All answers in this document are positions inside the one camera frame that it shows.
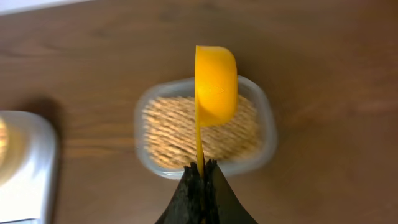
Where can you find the yellow measuring scoop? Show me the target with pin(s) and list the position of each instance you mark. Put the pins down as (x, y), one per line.
(216, 91)

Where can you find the soybeans in container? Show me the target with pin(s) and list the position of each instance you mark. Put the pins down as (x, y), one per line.
(170, 137)

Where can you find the white kitchen scale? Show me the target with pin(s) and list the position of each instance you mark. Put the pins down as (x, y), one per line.
(29, 168)

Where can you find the clear plastic container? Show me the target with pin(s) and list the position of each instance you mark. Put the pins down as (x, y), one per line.
(185, 88)

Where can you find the yellow bowl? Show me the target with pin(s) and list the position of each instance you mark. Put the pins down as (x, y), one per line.
(4, 135)

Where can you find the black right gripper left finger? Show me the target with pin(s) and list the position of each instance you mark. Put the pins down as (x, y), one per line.
(186, 204)

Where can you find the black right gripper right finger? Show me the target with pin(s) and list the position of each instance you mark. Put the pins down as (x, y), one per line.
(221, 204)

